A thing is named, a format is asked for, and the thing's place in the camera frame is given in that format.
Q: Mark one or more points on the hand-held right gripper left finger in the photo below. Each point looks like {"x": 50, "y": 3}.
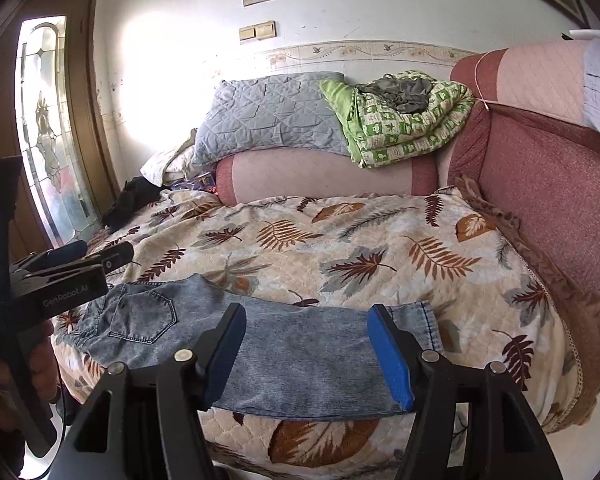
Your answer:
{"x": 226, "y": 350}

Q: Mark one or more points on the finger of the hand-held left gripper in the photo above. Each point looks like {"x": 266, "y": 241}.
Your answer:
{"x": 67, "y": 252}
{"x": 111, "y": 258}

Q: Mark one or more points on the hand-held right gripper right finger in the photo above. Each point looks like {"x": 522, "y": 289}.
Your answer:
{"x": 391, "y": 355}

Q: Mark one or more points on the grey-blue denim pants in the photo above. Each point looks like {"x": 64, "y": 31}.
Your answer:
{"x": 290, "y": 345}

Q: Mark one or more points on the person's left hand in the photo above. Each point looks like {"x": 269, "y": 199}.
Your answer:
{"x": 42, "y": 360}

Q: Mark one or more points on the black cloth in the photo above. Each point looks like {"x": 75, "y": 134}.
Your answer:
{"x": 135, "y": 199}

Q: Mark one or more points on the white crumpled pillow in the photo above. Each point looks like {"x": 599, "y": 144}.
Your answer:
{"x": 172, "y": 162}

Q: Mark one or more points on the wooden door with stained glass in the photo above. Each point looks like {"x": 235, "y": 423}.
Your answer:
{"x": 55, "y": 135}

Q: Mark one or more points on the purple patterned packet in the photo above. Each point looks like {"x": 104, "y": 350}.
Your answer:
{"x": 202, "y": 181}

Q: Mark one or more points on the leaf print quilted blanket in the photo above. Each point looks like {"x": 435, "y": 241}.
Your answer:
{"x": 330, "y": 240}

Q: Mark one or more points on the brown ruffled cloth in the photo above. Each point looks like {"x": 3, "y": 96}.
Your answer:
{"x": 580, "y": 320}

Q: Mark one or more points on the grey quilted pillow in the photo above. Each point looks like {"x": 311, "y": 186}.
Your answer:
{"x": 270, "y": 115}

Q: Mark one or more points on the green patterned folded quilt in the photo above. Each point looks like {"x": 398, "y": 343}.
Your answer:
{"x": 405, "y": 137}

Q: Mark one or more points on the red and pink sofa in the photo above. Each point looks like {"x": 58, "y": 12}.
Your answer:
{"x": 545, "y": 185}

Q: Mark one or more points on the grey crumpled garment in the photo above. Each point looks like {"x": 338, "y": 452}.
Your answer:
{"x": 405, "y": 92}

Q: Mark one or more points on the beige wall switch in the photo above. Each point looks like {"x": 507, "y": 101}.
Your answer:
{"x": 247, "y": 33}
{"x": 266, "y": 30}

